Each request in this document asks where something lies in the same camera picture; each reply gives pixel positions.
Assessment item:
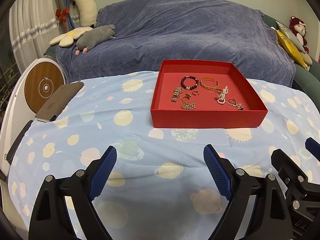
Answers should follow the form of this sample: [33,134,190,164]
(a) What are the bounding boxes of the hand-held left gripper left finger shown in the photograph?
[29,145,118,240]

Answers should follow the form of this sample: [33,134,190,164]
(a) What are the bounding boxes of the dark beaded bracelet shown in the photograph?
[180,76,199,91]

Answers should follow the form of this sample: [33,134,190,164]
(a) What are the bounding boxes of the white plush pillow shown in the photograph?
[70,0,99,28]

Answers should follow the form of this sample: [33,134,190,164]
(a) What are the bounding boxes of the yellow cushion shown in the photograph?
[275,29,308,69]

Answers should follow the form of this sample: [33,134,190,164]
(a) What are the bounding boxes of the silver grey cushion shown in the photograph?
[275,20,307,53]

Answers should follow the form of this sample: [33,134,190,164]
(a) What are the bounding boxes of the red monkey plush toy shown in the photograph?
[289,16,309,54]

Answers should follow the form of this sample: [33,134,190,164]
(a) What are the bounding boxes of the green sofa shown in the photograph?
[44,14,320,94]

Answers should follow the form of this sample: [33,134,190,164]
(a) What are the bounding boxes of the grey plush toy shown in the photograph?
[75,24,116,56]

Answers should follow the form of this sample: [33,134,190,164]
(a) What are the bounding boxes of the blue sofa blanket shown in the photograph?
[55,0,296,89]

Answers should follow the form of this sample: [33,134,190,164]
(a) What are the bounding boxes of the gold cuff bracelet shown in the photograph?
[200,77,220,91]

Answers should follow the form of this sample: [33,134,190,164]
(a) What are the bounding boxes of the red ribbon bow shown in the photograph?
[55,7,70,21]

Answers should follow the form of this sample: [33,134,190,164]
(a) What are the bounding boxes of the flower shaped pillow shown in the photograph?
[49,27,93,47]

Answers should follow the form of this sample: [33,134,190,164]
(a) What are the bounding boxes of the cream cushion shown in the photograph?
[294,52,313,67]

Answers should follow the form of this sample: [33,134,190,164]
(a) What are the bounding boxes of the gold chain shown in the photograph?
[180,101,198,110]

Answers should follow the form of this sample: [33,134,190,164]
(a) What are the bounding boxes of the brown leather pouch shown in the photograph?
[34,82,85,123]

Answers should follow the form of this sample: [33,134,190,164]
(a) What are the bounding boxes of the round white wooden-top table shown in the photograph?
[0,57,67,183]

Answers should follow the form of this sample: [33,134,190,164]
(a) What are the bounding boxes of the white curtain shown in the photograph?
[9,0,63,63]

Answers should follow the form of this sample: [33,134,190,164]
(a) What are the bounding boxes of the gold wristwatch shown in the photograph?
[171,86,183,103]

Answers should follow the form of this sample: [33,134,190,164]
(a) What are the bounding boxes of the red cardboard box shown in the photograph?
[150,59,269,129]

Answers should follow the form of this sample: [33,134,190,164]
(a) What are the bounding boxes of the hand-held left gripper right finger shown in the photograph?
[203,144,295,240]

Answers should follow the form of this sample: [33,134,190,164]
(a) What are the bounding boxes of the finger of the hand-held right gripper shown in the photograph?
[271,149,314,199]
[305,137,320,153]

